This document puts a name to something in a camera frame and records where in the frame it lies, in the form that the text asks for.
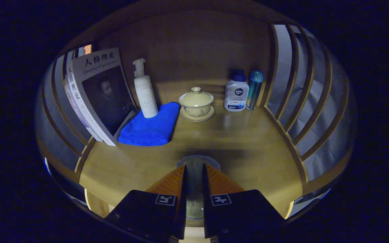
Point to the cream lidded teacup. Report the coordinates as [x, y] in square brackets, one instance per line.
[196, 103]

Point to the thin white purple book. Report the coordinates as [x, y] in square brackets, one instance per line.
[76, 104]

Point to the teal bottle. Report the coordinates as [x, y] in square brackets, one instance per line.
[254, 89]

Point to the white pump bottle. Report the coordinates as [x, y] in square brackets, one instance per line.
[146, 94]

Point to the blue folded cloth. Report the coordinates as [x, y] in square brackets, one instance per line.
[150, 128]

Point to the wooden cabinet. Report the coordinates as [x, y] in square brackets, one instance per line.
[194, 44]

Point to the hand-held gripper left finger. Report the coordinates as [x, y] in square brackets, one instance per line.
[182, 216]

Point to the thick white book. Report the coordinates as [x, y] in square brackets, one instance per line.
[106, 94]

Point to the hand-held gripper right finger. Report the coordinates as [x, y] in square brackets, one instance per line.
[206, 209]

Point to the white lotion bottle blue cap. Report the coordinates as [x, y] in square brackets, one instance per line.
[236, 94]

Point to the wooden countertop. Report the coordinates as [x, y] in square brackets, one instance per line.
[241, 145]

